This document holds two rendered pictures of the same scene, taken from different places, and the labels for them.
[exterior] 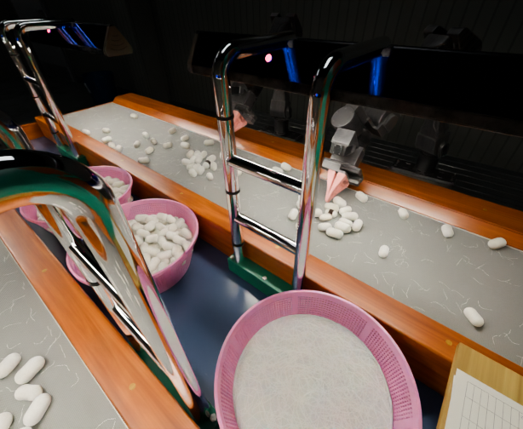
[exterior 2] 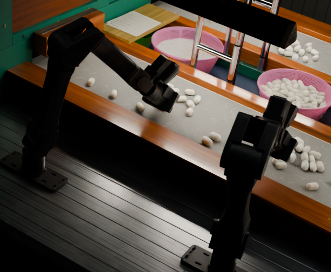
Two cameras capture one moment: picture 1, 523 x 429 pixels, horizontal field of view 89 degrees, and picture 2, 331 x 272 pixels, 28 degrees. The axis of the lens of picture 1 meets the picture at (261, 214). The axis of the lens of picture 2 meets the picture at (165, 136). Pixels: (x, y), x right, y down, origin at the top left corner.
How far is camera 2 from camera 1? 2.48 m
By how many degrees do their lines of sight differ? 106
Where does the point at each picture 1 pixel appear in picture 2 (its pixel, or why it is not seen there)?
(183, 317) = (249, 88)
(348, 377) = (171, 52)
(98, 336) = (275, 57)
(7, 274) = not seen: outside the picture
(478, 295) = (98, 61)
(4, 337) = (319, 68)
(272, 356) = (202, 56)
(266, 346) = not seen: hidden behind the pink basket
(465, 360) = (131, 38)
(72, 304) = (298, 66)
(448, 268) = (104, 70)
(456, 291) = not seen: hidden behind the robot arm
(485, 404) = (132, 31)
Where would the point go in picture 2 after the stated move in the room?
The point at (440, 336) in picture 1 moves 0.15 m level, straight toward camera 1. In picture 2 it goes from (133, 46) to (165, 37)
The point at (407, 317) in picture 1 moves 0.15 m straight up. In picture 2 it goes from (144, 51) to (149, 11)
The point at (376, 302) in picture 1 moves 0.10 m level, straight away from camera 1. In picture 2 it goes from (156, 55) to (140, 65)
